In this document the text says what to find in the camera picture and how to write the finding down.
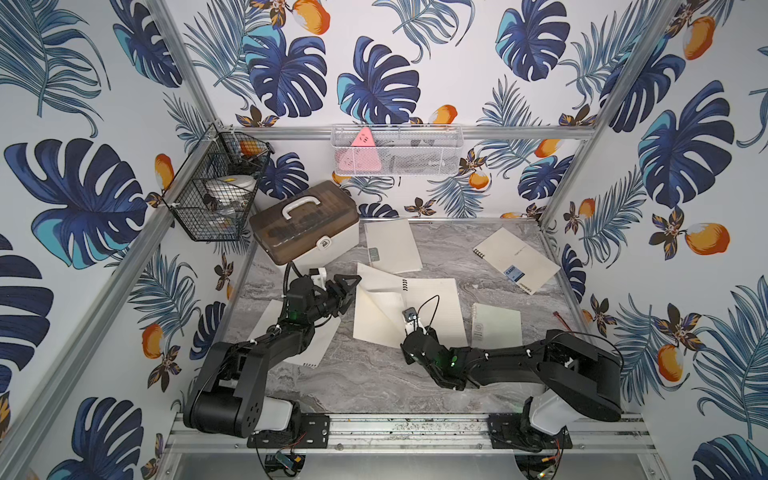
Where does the large cream notebook blue label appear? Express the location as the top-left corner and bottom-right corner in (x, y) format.
(353, 264), (468, 348)

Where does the cream spiral notebook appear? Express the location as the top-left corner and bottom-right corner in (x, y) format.
(365, 220), (423, 274)

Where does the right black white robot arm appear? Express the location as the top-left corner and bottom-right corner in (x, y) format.
(401, 307), (624, 437)

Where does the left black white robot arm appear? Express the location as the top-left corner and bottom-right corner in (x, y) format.
(183, 265), (361, 438)

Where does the pale green spiral notebook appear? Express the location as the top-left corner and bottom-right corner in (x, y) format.
(471, 303), (523, 350)

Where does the brown lid storage box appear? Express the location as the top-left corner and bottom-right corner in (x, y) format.
(249, 181), (360, 272)

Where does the cream notebook back right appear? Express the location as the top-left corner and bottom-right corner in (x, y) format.
(473, 228), (560, 295)

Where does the pink triangle item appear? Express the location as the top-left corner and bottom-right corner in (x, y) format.
(336, 127), (382, 174)

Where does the white bowl in basket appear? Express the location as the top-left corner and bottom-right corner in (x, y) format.
(205, 175), (256, 208)

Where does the green circuit board left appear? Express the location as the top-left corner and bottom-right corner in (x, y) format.
(265, 452), (305, 474)

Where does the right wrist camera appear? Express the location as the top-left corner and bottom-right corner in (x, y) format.
(402, 307), (423, 335)

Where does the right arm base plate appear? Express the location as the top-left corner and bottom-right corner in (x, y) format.
(487, 414), (573, 453)

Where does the aluminium front rail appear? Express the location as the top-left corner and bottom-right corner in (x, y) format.
(164, 411), (658, 455)

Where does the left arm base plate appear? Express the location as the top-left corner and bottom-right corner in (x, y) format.
(247, 412), (331, 450)

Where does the white mesh wall shelf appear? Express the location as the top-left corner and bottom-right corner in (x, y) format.
(330, 124), (464, 176)

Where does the black wire basket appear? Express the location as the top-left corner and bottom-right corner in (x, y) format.
(162, 124), (274, 242)

